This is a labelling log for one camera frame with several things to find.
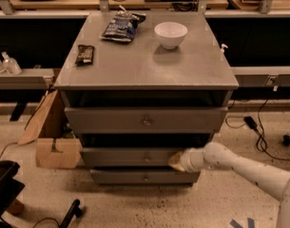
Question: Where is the black chair caster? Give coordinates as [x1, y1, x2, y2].
[283, 135, 290, 146]

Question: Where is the brown cardboard box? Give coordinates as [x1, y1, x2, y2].
[18, 90, 82, 169]

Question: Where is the grey drawer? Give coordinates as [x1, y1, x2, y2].
[80, 147, 182, 167]
[65, 107, 227, 134]
[90, 169, 200, 185]

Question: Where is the grey top drawer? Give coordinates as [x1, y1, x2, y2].
[65, 107, 227, 134]

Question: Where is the white ceramic bowl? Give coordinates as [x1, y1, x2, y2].
[154, 22, 188, 49]

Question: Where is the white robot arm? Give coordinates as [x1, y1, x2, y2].
[168, 142, 290, 228]

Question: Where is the small white pump bottle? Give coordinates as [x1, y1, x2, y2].
[220, 44, 228, 61]

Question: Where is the blue chip bag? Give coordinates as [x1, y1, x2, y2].
[101, 6, 146, 43]

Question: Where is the grey wooden drawer cabinet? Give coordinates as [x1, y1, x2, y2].
[55, 11, 239, 171]

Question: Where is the clear sanitizer bottle right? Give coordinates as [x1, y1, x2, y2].
[1, 51, 22, 75]

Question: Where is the dark snack bar wrapper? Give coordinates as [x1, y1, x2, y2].
[75, 45, 95, 66]

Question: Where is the grey bottom drawer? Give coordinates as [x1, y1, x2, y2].
[90, 169, 200, 185]

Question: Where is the black power adapter cable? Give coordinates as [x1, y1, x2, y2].
[224, 98, 290, 162]

